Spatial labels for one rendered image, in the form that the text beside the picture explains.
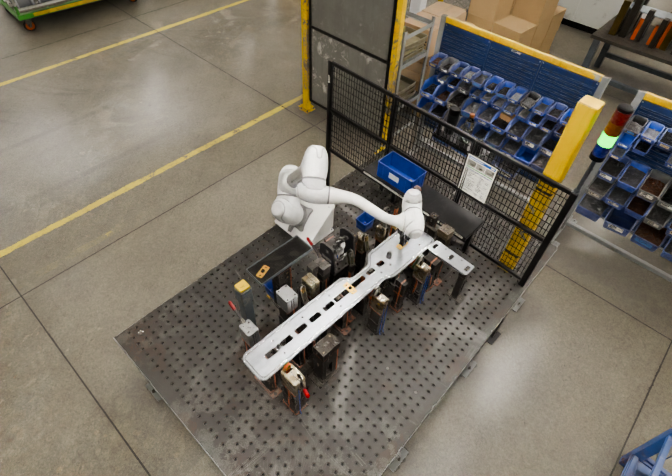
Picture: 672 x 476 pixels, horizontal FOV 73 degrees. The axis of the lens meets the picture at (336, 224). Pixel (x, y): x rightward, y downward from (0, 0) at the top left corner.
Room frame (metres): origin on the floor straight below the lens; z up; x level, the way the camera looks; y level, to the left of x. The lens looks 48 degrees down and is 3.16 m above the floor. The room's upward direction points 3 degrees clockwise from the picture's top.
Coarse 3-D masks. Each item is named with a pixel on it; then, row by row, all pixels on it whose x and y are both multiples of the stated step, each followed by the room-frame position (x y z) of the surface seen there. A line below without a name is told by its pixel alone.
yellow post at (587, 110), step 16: (576, 112) 1.94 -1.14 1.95; (592, 112) 1.89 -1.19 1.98; (576, 128) 1.91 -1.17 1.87; (560, 144) 1.94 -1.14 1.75; (576, 144) 1.89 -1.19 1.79; (560, 160) 1.91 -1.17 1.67; (560, 176) 1.89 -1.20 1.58; (544, 192) 1.91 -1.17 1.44; (528, 208) 1.94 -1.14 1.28; (544, 208) 1.89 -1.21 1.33; (512, 240) 1.93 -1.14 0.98; (528, 240) 1.91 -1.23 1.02; (512, 256) 1.90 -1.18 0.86
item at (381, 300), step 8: (384, 296) 1.41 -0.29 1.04; (376, 304) 1.38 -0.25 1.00; (384, 304) 1.36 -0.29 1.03; (376, 312) 1.38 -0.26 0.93; (384, 312) 1.39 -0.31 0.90; (368, 320) 1.41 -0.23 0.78; (376, 320) 1.37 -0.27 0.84; (384, 320) 1.38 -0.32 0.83; (368, 328) 1.40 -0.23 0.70; (376, 328) 1.36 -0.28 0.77; (384, 328) 1.40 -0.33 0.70
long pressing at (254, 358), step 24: (384, 240) 1.86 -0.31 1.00; (432, 240) 1.88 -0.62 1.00; (384, 264) 1.67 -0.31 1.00; (408, 264) 1.68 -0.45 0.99; (336, 288) 1.47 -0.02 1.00; (360, 288) 1.48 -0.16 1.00; (312, 312) 1.31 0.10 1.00; (336, 312) 1.32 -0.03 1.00; (312, 336) 1.16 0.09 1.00; (264, 360) 1.01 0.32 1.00; (288, 360) 1.02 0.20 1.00
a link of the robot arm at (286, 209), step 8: (280, 200) 2.11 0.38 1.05; (288, 200) 2.13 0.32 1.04; (296, 200) 2.16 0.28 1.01; (272, 208) 2.08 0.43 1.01; (280, 208) 2.06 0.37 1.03; (288, 208) 2.07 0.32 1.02; (296, 208) 2.12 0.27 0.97; (280, 216) 2.03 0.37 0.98; (288, 216) 2.04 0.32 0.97; (296, 216) 2.09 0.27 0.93; (288, 224) 2.08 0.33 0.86; (296, 224) 2.11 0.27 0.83
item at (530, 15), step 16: (480, 0) 5.98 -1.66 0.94; (496, 0) 5.83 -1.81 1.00; (512, 0) 6.05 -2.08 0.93; (528, 0) 5.96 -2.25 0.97; (544, 0) 5.82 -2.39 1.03; (480, 16) 5.94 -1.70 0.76; (496, 16) 5.84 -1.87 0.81; (512, 16) 6.02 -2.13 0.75; (528, 16) 5.92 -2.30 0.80; (544, 16) 5.89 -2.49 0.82; (560, 16) 6.29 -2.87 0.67; (496, 32) 5.75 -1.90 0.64; (512, 32) 5.61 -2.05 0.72; (528, 32) 5.67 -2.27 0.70; (544, 32) 6.03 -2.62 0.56; (544, 48) 6.22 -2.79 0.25
